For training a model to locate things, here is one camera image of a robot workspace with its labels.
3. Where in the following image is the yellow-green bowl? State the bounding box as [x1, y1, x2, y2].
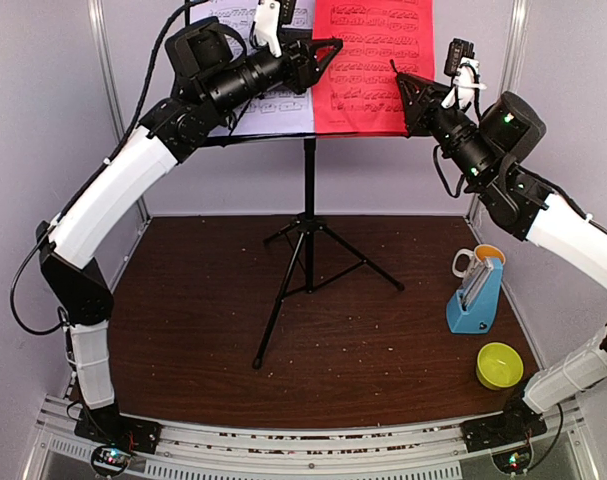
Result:
[476, 342, 524, 390]

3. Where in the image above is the lavender sheet music page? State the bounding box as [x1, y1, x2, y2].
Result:
[190, 0, 314, 137]

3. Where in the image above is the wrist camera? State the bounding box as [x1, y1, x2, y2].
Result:
[249, 0, 296, 58]
[441, 38, 487, 110]

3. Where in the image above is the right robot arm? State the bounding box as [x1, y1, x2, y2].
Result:
[396, 72, 607, 442]

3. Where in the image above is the front aluminium rail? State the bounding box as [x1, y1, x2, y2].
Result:
[35, 394, 584, 480]

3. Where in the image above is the left aluminium frame post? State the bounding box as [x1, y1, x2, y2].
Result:
[86, 0, 151, 224]

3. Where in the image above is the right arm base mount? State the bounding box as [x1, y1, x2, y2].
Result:
[460, 413, 547, 476]

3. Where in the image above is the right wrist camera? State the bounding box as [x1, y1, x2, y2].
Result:
[441, 38, 487, 110]

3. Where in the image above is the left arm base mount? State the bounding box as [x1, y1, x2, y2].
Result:
[74, 412, 162, 477]

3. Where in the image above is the black music stand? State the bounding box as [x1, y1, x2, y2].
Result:
[197, 0, 434, 371]

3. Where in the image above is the blue metronome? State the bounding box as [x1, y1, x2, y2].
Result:
[446, 257, 503, 335]

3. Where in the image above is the white mug orange inside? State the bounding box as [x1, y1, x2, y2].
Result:
[451, 244, 506, 279]

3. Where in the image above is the aluminium frame post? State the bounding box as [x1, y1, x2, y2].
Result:
[470, 0, 528, 219]
[86, 0, 151, 224]

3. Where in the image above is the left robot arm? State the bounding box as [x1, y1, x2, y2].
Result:
[32, 1, 343, 444]

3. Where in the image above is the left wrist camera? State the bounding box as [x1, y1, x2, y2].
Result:
[249, 0, 296, 58]

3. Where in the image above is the red sheet music page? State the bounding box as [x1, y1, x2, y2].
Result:
[312, 0, 435, 136]

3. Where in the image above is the right aluminium frame post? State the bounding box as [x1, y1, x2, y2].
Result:
[470, 0, 528, 219]

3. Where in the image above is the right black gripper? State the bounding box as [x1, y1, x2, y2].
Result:
[394, 70, 497, 186]

